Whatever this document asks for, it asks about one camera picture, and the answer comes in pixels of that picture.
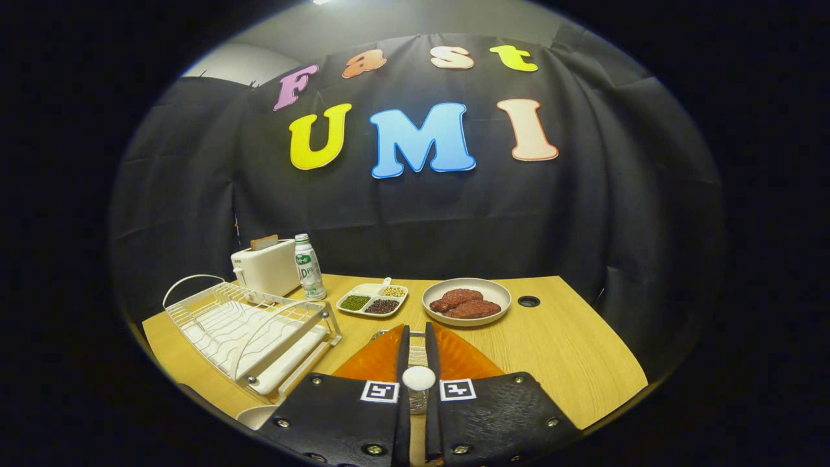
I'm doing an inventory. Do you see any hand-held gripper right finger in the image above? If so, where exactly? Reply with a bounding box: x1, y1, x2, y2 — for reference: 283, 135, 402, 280
425, 322, 583, 467

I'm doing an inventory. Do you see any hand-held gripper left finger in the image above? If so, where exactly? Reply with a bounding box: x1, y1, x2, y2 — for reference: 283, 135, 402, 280
256, 324, 412, 467

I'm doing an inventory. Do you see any white wire dish rack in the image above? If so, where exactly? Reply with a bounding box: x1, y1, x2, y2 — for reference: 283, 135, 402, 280
162, 274, 342, 398

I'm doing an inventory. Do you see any spoon with white handle end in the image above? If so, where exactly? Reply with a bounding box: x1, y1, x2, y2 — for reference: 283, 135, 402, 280
402, 366, 436, 416

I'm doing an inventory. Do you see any white plate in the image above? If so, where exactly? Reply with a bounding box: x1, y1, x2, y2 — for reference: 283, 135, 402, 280
237, 405, 281, 430

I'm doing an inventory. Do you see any beige plate with meat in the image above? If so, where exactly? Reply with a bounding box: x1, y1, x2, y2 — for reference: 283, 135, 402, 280
422, 278, 512, 327

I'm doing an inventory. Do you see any white sectioned dish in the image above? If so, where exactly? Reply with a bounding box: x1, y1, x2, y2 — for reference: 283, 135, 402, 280
337, 278, 409, 318

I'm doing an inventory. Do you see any red meat slice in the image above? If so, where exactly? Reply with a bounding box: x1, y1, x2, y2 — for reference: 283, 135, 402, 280
444, 300, 502, 319
429, 289, 484, 313

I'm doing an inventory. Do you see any white bottle with green label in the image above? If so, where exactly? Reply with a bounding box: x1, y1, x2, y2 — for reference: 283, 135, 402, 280
294, 234, 327, 301

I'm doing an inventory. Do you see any white toaster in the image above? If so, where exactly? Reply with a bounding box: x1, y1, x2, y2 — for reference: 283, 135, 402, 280
231, 239, 302, 298

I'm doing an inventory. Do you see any black backdrop cloth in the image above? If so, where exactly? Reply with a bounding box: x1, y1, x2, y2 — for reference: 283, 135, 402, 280
109, 23, 726, 383

